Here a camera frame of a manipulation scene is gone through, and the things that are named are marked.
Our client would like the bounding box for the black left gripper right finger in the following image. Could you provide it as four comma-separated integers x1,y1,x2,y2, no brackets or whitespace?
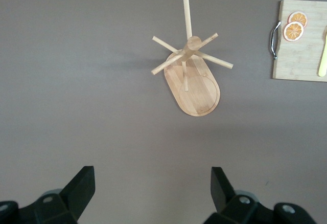
204,167,317,224

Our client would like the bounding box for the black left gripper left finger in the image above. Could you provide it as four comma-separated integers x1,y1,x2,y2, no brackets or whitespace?
0,166,96,224

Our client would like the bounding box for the wooden mug tree rack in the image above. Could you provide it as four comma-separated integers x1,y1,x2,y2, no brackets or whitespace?
150,0,234,117

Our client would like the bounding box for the yellow plastic fork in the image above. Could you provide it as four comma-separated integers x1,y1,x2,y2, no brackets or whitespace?
318,24,327,78

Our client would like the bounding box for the orange slice toy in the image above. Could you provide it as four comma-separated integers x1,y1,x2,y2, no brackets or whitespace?
288,11,308,29
283,21,306,42

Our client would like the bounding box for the wooden cutting board metal handle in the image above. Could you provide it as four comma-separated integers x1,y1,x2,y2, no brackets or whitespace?
270,0,327,83

